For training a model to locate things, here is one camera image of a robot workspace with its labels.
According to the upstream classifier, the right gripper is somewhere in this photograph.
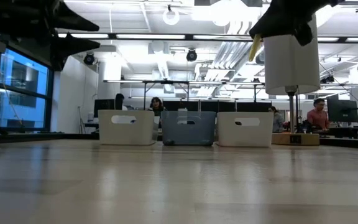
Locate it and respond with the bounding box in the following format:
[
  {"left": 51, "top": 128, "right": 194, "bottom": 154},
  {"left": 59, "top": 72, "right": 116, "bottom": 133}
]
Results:
[{"left": 249, "top": 0, "right": 345, "bottom": 47}]

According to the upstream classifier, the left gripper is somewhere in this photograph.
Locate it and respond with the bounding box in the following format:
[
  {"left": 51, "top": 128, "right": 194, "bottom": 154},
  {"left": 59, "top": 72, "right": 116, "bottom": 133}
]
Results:
[{"left": 0, "top": 0, "right": 101, "bottom": 72}]

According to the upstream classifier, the yellow highlighter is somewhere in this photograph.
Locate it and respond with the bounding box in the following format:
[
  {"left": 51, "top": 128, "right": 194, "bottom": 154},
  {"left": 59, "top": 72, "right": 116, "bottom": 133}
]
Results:
[{"left": 248, "top": 33, "right": 262, "bottom": 63}]

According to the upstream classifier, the white lamp with wooden base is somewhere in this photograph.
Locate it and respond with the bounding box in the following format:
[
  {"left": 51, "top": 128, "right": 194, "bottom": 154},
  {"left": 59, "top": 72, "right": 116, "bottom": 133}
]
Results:
[{"left": 263, "top": 14, "right": 321, "bottom": 146}]

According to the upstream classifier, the black computer monitor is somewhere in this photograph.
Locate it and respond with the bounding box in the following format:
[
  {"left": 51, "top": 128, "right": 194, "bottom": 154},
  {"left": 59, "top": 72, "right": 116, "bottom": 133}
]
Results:
[
  {"left": 326, "top": 94, "right": 358, "bottom": 123},
  {"left": 93, "top": 98, "right": 116, "bottom": 118}
]

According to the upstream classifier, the person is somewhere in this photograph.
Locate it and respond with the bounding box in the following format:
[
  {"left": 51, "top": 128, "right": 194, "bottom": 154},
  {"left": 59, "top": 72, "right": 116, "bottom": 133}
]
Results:
[
  {"left": 149, "top": 96, "right": 167, "bottom": 121},
  {"left": 114, "top": 93, "right": 129, "bottom": 111},
  {"left": 306, "top": 98, "right": 331, "bottom": 131},
  {"left": 268, "top": 105, "right": 285, "bottom": 134}
]

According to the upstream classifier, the black desk partition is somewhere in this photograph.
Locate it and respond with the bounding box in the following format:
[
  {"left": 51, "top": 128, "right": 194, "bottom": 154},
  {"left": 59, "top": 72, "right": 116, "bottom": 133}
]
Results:
[{"left": 162, "top": 100, "right": 273, "bottom": 113}]

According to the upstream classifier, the white plastic bin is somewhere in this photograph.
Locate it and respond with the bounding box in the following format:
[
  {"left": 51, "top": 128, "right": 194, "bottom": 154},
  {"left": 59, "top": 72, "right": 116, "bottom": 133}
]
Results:
[
  {"left": 216, "top": 111, "right": 275, "bottom": 148},
  {"left": 98, "top": 109, "right": 156, "bottom": 146}
]

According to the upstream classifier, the black office desk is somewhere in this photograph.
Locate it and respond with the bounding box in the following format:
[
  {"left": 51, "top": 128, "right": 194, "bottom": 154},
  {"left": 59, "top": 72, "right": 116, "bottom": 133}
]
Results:
[{"left": 320, "top": 126, "right": 358, "bottom": 139}]

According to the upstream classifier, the grey plastic bin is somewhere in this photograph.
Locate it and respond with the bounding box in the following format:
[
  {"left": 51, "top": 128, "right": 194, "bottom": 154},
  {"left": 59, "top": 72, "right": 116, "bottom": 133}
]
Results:
[{"left": 161, "top": 110, "right": 217, "bottom": 147}]

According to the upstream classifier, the yellow hanging cable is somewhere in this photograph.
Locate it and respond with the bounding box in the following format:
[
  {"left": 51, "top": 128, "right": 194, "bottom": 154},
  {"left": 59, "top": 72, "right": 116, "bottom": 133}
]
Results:
[{"left": 0, "top": 32, "right": 24, "bottom": 127}]

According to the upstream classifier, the white ring light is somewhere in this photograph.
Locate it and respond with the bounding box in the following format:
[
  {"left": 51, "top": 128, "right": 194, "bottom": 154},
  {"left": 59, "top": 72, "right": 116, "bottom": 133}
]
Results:
[{"left": 162, "top": 6, "right": 181, "bottom": 26}]

